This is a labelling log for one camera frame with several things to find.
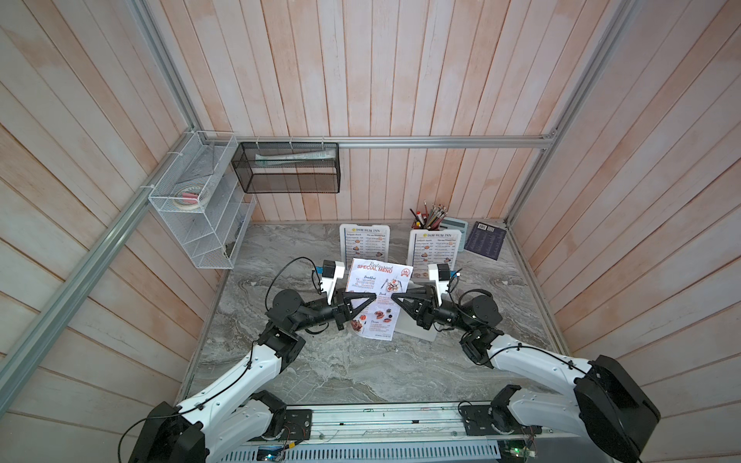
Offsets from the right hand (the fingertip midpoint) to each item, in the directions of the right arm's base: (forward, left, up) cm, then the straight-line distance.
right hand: (393, 298), depth 67 cm
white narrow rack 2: (+28, +16, -10) cm, 34 cm away
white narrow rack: (-6, -3, -3) cm, 7 cm away
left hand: (-1, +5, +1) cm, 5 cm away
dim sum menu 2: (+26, -14, -13) cm, 32 cm away
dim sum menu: (+28, +8, -13) cm, 32 cm away
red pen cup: (+41, -15, -15) cm, 47 cm away
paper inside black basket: (+45, +40, +9) cm, 60 cm away
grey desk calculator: (+49, -27, -24) cm, 61 cm away
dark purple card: (+43, -41, -28) cm, 66 cm away
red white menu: (-3, +3, -3) cm, 6 cm away
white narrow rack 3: (+27, -7, -13) cm, 31 cm away
